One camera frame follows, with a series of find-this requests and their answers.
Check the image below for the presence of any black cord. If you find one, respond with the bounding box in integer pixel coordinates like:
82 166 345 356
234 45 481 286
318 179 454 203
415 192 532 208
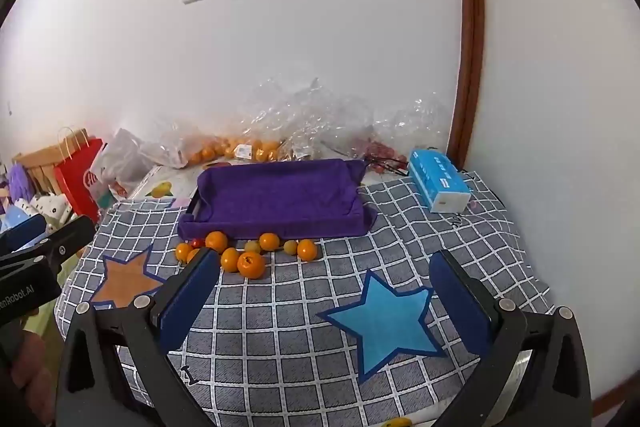
367 154 411 175

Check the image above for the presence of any clear bag of cherry tomatoes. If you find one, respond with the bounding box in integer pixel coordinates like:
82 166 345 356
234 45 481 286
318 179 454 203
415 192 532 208
345 127 411 175

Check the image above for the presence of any crumpled clear plastic wrap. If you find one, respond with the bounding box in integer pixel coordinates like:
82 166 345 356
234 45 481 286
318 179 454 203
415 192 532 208
235 77 451 158

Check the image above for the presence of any cloudy plastic bag of oranges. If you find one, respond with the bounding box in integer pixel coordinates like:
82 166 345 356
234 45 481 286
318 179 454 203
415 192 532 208
140 122 236 168

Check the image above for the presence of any clear labelled bag of oranges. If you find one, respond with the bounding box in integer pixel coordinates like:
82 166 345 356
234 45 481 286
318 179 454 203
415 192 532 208
225 134 288 164

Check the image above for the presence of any purple plush toy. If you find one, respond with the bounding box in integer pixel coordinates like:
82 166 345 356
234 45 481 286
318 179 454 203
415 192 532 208
7 162 36 200

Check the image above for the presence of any purple towel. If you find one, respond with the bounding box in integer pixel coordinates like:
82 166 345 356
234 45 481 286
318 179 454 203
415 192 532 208
177 158 378 242

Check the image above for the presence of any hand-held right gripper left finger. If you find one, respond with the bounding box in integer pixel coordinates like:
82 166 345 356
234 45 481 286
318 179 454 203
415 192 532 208
54 248 222 427

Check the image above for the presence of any person's left hand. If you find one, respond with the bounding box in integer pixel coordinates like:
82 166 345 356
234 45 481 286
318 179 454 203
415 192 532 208
0 336 57 427

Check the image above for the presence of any brown wooden door frame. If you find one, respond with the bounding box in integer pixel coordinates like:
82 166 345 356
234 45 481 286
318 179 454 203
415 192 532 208
446 0 486 170

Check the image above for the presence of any red paper bag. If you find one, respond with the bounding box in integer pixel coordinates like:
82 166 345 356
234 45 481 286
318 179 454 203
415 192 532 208
53 125 106 224

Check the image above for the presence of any blue tissue pack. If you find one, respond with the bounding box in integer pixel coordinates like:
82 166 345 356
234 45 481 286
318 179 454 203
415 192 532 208
408 148 472 214

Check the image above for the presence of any fruit printed sheet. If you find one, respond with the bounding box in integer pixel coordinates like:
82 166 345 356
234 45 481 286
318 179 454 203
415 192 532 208
132 164 206 202

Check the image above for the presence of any white plastic bag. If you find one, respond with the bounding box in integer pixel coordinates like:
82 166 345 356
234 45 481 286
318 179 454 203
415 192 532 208
90 128 161 208

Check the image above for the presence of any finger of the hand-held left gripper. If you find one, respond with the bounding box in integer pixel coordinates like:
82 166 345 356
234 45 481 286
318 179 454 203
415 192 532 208
29 215 96 279
0 213 49 254

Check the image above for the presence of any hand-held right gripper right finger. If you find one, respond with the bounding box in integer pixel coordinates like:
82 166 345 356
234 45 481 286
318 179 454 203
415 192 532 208
429 249 594 427

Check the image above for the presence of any white spotted plush toy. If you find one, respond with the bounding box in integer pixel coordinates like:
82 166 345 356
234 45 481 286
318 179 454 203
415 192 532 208
15 194 68 228

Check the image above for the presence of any orange persimmon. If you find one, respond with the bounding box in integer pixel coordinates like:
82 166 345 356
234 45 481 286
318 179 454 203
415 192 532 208
237 251 266 280

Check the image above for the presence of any grey checkered star blanket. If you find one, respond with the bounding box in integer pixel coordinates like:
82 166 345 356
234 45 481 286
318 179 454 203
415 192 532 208
54 172 556 427

